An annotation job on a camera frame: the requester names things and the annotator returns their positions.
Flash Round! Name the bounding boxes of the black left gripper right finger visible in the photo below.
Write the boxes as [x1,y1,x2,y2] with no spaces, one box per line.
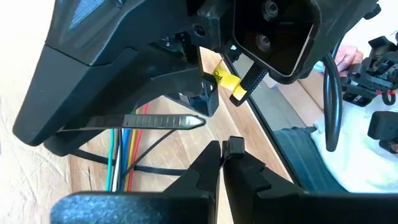
[222,152,398,224]

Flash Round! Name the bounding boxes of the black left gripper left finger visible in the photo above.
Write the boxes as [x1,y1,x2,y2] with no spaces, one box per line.
[51,139,221,224]

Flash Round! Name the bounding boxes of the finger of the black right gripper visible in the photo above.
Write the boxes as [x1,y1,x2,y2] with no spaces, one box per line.
[43,129,101,156]
[12,0,203,147]

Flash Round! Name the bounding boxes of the multicolour wire harness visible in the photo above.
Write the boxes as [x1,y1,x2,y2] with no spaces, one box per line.
[104,104,150,192]

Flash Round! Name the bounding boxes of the black zip tie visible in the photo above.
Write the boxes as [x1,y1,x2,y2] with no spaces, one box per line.
[57,113,246,177]

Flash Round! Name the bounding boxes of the black aluminium table frame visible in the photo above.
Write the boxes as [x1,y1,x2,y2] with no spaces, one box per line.
[222,52,310,191]

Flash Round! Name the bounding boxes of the thick black cable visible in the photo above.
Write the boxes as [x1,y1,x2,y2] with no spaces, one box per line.
[322,40,345,153]

